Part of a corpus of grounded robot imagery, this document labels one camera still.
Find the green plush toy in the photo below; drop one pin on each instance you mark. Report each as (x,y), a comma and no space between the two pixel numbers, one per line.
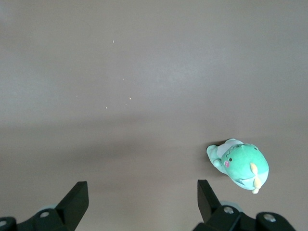
(243,158)

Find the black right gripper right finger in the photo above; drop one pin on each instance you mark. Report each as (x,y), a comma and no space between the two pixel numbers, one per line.
(209,207)

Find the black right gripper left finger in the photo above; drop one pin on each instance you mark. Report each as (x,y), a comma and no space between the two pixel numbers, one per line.
(69,209)

